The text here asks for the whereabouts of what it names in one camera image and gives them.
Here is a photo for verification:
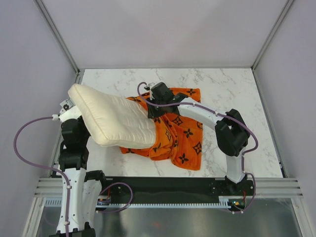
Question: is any cream white pillow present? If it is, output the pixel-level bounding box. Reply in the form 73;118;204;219
68;84;157;149

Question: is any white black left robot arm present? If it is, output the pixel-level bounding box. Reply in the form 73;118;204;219
56;118;108;237

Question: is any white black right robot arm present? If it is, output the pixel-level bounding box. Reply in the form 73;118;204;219
144;82;251;195

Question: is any white pillow care label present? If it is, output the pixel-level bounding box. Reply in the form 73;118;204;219
60;99;75;111

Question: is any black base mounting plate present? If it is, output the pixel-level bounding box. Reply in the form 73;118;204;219
102;176;254;204

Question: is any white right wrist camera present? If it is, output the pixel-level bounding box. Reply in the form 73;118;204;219
144;82;156;91

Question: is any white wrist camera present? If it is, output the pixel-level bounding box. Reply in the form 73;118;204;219
52;106;82;122
144;82;156;91

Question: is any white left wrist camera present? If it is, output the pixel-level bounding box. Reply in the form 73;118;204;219
52;106;82;122

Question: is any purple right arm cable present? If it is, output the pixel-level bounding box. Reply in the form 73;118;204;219
137;81;259;214

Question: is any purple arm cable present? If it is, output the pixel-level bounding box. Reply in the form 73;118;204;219
137;81;259;214
13;116;134;237

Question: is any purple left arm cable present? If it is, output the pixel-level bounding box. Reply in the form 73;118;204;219
13;116;134;237

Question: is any white slotted cable duct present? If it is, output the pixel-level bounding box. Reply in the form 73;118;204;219
44;197;231;209

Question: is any aluminium enclosure frame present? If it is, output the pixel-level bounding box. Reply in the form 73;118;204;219
22;0;316;237

